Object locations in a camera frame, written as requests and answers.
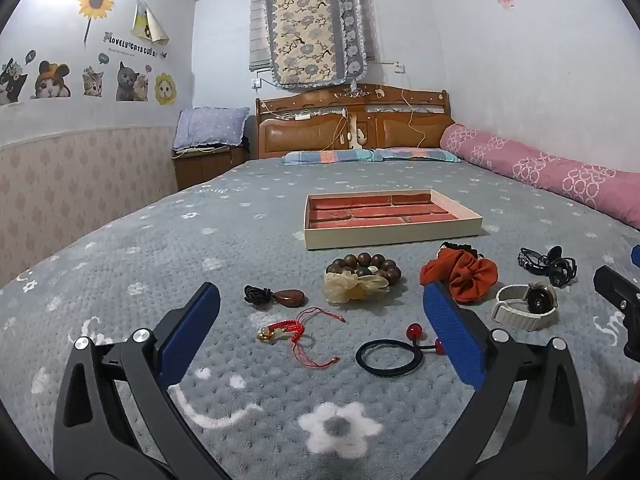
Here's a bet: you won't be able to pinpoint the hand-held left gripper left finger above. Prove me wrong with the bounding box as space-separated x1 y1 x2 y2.
52 281 231 480

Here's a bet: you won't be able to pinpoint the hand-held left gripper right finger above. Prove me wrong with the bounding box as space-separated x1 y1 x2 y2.
412 280 591 480

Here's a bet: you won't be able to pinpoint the black hair tie red balls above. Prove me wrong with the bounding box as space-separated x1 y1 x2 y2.
356 323 446 377

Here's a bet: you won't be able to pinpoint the black claw hair clip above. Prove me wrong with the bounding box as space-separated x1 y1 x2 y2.
542 246 578 288

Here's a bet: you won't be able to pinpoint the orange scrunchie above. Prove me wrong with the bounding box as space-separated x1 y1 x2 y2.
419 255 499 305

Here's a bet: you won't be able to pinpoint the white strap watch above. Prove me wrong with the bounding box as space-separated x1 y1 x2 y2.
493 281 560 331

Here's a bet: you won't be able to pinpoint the black scrunchie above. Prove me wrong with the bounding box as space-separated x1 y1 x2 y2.
438 241 483 261

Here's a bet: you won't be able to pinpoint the red string bracelet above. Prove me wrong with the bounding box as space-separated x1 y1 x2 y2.
256 307 347 368

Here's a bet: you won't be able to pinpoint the brown pendant with black knot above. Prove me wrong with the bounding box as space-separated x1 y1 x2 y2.
243 285 305 309

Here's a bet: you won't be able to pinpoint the beige tray with red lining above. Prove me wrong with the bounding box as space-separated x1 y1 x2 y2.
303 187 484 251

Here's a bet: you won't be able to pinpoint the cream scrunchie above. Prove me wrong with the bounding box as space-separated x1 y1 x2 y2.
323 271 390 305

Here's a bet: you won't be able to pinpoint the wooden bead bracelet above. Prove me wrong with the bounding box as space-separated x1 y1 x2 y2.
325 253 399 286

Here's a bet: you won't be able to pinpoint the grey flower bed blanket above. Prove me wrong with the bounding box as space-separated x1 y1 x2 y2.
0 152 640 480

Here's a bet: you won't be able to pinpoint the pink patterned bolster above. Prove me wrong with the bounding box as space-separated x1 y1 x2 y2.
439 122 640 231

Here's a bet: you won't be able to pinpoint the wooden nightstand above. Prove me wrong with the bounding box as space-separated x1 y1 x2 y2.
172 145 249 192

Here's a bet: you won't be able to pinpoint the purple dotted pillow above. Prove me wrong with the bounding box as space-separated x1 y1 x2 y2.
172 106 251 153

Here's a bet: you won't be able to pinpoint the wooden headboard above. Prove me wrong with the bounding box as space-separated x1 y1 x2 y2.
255 83 453 161

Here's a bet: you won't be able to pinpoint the yellow flower cat sticker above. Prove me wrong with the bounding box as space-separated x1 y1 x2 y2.
154 73 179 106

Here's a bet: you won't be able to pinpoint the black white cat sticker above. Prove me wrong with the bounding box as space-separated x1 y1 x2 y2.
0 57 28 106

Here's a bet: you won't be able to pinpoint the floral hanging quilt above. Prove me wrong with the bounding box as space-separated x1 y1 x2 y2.
262 0 373 93

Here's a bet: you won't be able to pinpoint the grey cat wall sticker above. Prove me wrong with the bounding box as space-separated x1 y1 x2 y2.
115 60 151 102

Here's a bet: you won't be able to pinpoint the tabby kitten wall sticker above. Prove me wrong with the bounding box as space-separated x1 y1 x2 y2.
81 66 105 97

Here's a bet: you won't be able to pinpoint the hat cat wall sticker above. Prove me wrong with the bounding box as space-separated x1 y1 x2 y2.
32 60 72 99

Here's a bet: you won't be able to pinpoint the lettering wall sticker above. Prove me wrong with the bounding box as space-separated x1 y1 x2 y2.
102 31 168 58

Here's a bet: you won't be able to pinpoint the peeling yellow wall poster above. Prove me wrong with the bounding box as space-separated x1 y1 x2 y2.
131 0 171 46

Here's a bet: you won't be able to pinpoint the sunflower wall sticker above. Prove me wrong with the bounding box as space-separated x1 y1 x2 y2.
77 0 116 43

